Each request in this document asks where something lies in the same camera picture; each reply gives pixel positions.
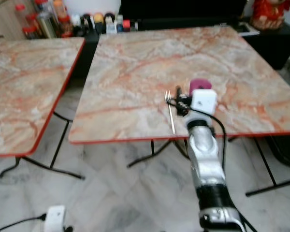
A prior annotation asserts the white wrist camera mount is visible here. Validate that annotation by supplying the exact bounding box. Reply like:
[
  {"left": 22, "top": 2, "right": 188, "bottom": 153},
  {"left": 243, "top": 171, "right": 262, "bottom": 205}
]
[
  {"left": 191, "top": 89, "right": 218, "bottom": 116},
  {"left": 44, "top": 205, "right": 66, "bottom": 232}
]

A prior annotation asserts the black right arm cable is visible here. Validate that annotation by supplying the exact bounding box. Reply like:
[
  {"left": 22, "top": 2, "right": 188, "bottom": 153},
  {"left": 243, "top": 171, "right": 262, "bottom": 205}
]
[{"left": 166, "top": 98, "right": 228, "bottom": 187}]

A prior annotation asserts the orange sauce bottle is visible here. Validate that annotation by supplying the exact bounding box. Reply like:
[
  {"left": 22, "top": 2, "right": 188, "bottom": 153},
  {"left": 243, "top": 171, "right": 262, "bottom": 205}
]
[{"left": 53, "top": 0, "right": 69, "bottom": 23}]

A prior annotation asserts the large table black leg frame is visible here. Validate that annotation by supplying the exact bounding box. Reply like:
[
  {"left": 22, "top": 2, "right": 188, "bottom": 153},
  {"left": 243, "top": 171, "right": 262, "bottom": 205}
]
[{"left": 126, "top": 137, "right": 290, "bottom": 197}]

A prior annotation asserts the white flat tray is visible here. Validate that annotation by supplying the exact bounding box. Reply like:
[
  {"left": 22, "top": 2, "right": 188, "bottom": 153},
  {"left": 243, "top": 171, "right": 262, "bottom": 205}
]
[{"left": 236, "top": 21, "right": 261, "bottom": 36}]

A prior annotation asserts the black television screen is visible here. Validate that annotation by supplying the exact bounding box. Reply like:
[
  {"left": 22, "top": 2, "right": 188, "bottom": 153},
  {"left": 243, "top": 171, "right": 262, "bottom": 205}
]
[{"left": 118, "top": 0, "right": 248, "bottom": 21}]

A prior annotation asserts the stainless steel flask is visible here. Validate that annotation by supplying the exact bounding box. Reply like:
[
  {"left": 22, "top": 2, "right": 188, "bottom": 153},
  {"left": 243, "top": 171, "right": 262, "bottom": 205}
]
[{"left": 38, "top": 12, "right": 59, "bottom": 40}]

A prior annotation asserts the purple cup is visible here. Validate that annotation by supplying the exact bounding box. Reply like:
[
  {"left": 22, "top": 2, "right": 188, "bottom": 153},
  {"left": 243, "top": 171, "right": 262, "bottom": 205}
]
[{"left": 189, "top": 79, "right": 213, "bottom": 94}]

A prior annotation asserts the red festive figurine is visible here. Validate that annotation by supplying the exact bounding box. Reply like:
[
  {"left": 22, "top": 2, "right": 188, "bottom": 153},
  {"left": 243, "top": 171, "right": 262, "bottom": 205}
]
[{"left": 248, "top": 0, "right": 287, "bottom": 31}]

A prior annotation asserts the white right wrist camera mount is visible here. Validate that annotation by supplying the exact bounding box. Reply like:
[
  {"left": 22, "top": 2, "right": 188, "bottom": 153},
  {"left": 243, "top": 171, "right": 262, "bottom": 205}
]
[{"left": 191, "top": 89, "right": 218, "bottom": 116}]

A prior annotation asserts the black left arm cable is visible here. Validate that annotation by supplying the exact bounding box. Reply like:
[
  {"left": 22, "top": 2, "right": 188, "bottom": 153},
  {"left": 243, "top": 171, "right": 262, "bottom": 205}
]
[{"left": 0, "top": 214, "right": 47, "bottom": 232}]

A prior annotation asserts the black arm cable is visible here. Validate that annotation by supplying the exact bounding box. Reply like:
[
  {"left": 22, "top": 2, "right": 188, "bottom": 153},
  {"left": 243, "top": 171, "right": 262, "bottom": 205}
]
[
  {"left": 0, "top": 214, "right": 47, "bottom": 232},
  {"left": 166, "top": 98, "right": 228, "bottom": 187}
]

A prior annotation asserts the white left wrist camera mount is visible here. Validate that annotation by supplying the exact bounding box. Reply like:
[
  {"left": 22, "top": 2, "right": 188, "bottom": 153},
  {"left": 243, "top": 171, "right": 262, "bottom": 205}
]
[{"left": 44, "top": 205, "right": 66, "bottom": 232}]

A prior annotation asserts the silver metal fork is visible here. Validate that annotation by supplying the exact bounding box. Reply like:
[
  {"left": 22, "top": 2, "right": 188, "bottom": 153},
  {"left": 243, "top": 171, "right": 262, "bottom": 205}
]
[{"left": 164, "top": 90, "right": 176, "bottom": 135}]

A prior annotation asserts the clear bottle red cap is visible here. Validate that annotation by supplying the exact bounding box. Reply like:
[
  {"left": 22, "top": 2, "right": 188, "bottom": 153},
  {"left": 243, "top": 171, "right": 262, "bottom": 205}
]
[{"left": 14, "top": 4, "right": 29, "bottom": 35}]

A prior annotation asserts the small table black leg frame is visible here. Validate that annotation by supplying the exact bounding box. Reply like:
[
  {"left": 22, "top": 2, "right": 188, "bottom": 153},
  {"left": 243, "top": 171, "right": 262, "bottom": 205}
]
[{"left": 0, "top": 111, "right": 86, "bottom": 181}]

